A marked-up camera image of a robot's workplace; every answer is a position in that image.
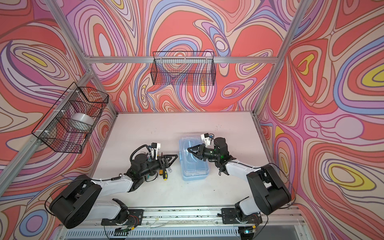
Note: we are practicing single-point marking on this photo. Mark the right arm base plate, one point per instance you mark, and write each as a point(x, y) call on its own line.
point(235, 216)

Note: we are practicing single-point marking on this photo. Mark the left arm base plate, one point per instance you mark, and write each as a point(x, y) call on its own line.
point(130, 218)

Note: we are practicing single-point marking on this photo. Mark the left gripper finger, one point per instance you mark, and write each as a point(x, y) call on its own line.
point(171, 157)
point(170, 161)

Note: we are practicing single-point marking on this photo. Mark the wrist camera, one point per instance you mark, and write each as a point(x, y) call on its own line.
point(155, 149)
point(206, 138)

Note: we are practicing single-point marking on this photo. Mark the grey tape roll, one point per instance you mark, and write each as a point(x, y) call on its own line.
point(81, 122)

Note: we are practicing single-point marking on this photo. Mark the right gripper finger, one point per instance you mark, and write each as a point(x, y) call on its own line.
point(195, 148)
point(196, 154)

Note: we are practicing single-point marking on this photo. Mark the rear wire basket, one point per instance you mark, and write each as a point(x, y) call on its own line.
point(183, 68)

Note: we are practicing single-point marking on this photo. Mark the blue plastic tool box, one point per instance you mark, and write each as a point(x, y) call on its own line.
point(192, 168)

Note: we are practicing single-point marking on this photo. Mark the left wire basket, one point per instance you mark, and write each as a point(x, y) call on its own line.
point(70, 125)

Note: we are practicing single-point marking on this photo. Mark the wire basket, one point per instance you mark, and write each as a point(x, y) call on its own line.
point(70, 125)
point(183, 68)

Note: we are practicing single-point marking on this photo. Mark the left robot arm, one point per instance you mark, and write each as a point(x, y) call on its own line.
point(81, 199)

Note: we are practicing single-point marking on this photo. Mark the aluminium front rail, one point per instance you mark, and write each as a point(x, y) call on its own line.
point(195, 223)

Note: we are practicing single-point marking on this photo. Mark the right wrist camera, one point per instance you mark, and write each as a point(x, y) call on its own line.
point(206, 138)

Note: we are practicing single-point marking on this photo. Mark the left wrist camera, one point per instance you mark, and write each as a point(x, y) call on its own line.
point(155, 149)

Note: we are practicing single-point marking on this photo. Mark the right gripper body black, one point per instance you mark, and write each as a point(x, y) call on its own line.
point(208, 153)

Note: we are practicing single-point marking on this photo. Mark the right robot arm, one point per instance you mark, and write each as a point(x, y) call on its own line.
point(269, 193)

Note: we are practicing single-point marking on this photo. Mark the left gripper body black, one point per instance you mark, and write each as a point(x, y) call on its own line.
point(159, 164)

